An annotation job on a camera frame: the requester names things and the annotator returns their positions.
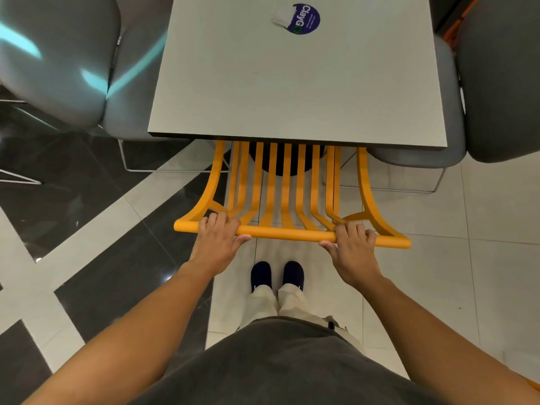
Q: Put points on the person's right hand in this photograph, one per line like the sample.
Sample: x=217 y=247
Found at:
x=354 y=259

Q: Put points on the person's left hand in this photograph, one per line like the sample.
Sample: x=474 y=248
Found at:
x=217 y=248

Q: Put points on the person's right little finger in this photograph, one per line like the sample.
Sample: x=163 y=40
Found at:
x=371 y=237

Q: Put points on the person's left thumb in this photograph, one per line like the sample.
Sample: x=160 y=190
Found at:
x=243 y=240

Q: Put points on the person's right thumb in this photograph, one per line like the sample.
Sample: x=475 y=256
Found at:
x=328 y=247

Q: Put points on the person's left middle finger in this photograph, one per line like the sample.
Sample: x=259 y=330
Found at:
x=222 y=220

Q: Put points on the person's right middle finger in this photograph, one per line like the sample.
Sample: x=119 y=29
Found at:
x=352 y=229

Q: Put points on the person's left little finger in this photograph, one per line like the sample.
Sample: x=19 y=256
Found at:
x=203 y=224

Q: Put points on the yellow slatted chair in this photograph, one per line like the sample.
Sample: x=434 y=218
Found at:
x=287 y=234

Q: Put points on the person's left forearm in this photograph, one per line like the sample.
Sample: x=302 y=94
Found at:
x=139 y=337

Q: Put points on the person's right forearm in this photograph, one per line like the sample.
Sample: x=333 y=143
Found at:
x=426 y=345

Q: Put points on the dark blue shoe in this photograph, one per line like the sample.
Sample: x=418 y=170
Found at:
x=294 y=274
x=261 y=274

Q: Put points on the beige trousers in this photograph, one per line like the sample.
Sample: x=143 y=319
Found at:
x=270 y=305

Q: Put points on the dark grey shirt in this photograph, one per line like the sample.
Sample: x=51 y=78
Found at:
x=278 y=366

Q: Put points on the grey padded chair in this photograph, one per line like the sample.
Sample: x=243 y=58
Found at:
x=451 y=122
x=502 y=80
x=135 y=92
x=59 y=58

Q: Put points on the round blue sticker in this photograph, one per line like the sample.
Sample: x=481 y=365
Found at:
x=307 y=21

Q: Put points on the orange metal frame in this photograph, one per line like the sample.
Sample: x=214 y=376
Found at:
x=457 y=25

